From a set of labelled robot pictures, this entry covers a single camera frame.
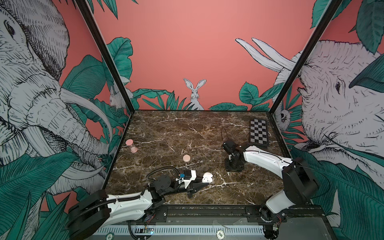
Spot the pink sand hourglass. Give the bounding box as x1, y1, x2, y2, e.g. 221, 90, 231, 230
126, 139, 138, 153

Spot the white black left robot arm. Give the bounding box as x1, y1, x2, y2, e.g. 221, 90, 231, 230
66, 171, 213, 240

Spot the black left corner frame post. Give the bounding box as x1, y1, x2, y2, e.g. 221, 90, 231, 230
75, 0, 135, 115

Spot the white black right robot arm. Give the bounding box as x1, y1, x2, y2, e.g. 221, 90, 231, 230
222, 139, 320, 223

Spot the pink earbud charging case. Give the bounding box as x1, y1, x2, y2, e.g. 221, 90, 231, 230
183, 155, 191, 163

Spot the white slotted cable duct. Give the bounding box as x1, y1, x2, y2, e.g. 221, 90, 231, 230
89, 224, 265, 236

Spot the black front mounting rail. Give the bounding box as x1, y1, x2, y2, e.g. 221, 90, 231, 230
80, 203, 328, 224

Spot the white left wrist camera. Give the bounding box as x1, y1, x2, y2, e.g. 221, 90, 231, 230
177, 170, 197, 189

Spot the black right corner frame post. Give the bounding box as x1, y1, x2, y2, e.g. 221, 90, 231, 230
269, 0, 343, 115

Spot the white round earbud case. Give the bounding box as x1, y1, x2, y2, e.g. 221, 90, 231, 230
202, 172, 213, 184

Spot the black corner frame post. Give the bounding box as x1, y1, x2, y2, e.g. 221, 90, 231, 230
269, 0, 343, 115
75, 0, 135, 115

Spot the folded black white chessboard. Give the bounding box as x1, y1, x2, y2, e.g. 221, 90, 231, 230
250, 119, 269, 148

